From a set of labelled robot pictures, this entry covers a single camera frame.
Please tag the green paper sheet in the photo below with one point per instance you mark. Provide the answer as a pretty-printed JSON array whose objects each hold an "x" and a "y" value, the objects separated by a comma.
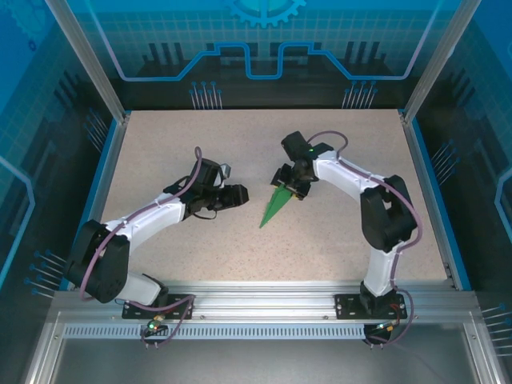
[{"x": 274, "y": 208}]

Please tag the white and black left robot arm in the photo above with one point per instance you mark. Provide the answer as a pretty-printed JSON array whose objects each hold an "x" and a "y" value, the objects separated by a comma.
[{"x": 160, "y": 216}]

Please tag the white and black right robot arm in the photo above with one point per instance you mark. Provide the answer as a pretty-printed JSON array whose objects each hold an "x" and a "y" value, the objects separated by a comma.
[{"x": 340, "y": 176}]

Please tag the aluminium mounting rail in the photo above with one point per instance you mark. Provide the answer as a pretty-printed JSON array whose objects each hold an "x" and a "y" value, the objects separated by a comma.
[{"x": 264, "y": 304}]

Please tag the blue and aluminium side rail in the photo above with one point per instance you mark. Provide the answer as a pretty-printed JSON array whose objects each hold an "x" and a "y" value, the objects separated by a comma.
[
  {"x": 99, "y": 200},
  {"x": 432, "y": 200}
]

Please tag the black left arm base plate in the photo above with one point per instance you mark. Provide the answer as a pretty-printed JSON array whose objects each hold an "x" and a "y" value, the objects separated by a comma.
[{"x": 180, "y": 308}]

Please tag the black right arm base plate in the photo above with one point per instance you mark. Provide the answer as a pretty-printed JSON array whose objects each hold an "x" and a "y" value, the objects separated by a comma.
[{"x": 348, "y": 306}]

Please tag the aluminium frame post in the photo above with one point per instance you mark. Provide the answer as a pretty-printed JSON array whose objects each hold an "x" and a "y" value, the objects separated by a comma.
[
  {"x": 91, "y": 60},
  {"x": 432, "y": 60}
]

